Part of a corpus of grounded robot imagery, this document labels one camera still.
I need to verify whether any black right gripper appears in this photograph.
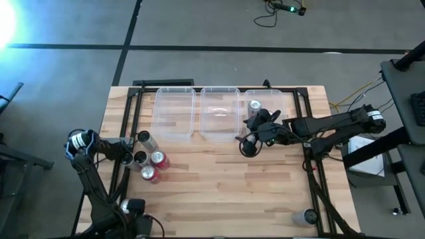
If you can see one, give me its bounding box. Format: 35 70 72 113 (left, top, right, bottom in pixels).
246 108 293 146

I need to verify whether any soda can with silver top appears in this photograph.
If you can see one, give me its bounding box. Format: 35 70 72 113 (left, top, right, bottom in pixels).
247 98 264 119

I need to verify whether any clear plastic bin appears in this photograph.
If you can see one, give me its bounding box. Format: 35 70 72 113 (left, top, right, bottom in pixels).
199 86 242 143
151 86 197 139
243 88 285 147

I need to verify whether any black box behind table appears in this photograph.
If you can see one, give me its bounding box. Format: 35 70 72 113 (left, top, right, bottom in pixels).
132 78 195 87

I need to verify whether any black power strip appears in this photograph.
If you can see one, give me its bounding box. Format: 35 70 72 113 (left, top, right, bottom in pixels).
272 2 298 13

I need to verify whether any white paper sheet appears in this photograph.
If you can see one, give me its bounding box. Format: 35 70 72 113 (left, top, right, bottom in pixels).
347 135 386 177

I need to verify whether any black desk leg bar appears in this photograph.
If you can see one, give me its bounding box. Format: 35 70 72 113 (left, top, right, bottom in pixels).
341 125 411 169

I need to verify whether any black metal stand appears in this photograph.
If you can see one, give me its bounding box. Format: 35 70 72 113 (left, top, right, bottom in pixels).
0 82 54 200

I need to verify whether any gray desk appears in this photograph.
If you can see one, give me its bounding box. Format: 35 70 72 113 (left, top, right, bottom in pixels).
380 58 425 216

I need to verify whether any black keyboard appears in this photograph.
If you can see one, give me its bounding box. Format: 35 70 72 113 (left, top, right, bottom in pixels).
410 92 425 127

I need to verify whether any black pole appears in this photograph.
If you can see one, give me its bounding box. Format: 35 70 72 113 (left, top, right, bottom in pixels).
393 39 425 72

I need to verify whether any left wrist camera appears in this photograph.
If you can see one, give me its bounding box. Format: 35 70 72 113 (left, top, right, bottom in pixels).
127 198 147 216

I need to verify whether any black aluminium rig frame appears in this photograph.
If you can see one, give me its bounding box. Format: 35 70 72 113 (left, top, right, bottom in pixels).
101 84 361 238

